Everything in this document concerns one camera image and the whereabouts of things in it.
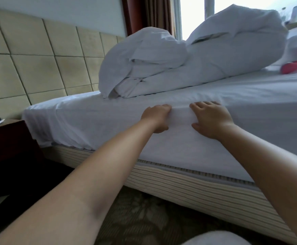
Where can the person's right hand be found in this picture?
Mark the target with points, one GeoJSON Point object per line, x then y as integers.
{"type": "Point", "coordinates": [212, 121]}

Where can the person's left hand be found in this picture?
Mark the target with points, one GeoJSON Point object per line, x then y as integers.
{"type": "Point", "coordinates": [158, 117]}

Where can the white bed sheet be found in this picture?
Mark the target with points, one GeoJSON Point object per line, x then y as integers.
{"type": "Point", "coordinates": [138, 114]}

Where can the person's left forearm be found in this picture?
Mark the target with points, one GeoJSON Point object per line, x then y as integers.
{"type": "Point", "coordinates": [72, 196]}

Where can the person's right forearm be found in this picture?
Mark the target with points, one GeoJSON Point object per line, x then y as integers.
{"type": "Point", "coordinates": [276, 171]}

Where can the white duvet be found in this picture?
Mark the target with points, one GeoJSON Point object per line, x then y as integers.
{"type": "Point", "coordinates": [189, 53]}

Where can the pink lint roller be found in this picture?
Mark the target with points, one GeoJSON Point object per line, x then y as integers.
{"type": "Point", "coordinates": [296, 66]}

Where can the brown curtain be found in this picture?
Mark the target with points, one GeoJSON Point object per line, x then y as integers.
{"type": "Point", "coordinates": [158, 12]}

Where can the window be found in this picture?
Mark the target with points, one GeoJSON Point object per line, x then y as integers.
{"type": "Point", "coordinates": [194, 12]}

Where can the beige padded headboard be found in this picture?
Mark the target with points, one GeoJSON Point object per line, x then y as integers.
{"type": "Point", "coordinates": [36, 68]}

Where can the dark wooden nightstand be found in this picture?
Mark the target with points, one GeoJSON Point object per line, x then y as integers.
{"type": "Point", "coordinates": [10, 165]}

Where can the dark wooden wall panel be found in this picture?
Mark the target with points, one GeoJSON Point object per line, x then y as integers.
{"type": "Point", "coordinates": [133, 12]}

